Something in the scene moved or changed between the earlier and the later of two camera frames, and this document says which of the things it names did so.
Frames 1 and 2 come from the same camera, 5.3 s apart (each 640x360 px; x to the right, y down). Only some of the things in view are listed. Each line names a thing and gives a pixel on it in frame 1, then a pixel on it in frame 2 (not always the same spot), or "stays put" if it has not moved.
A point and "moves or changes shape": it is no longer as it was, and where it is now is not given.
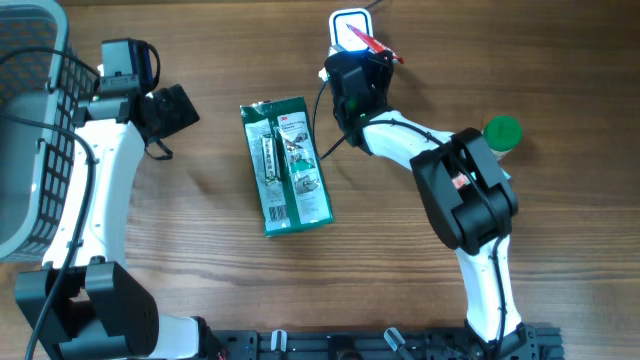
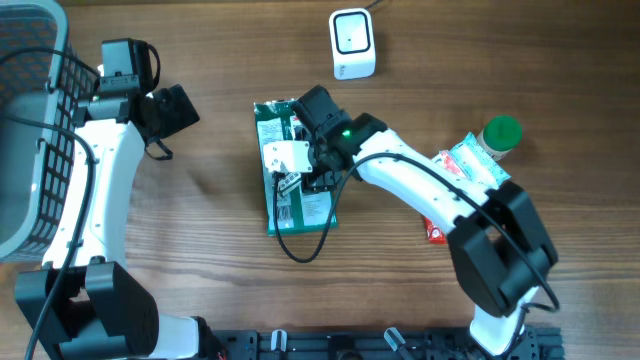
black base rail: x=529 y=343 stays put
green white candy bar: x=270 y=160 moves or changes shape
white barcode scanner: x=341 y=38 stays put
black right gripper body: x=357 y=58 → x=320 y=180
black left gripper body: x=177 y=115 stays put
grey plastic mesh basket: x=44 y=79 stays put
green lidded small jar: x=502 y=133 stays put
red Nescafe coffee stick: x=375 y=43 moves or changes shape
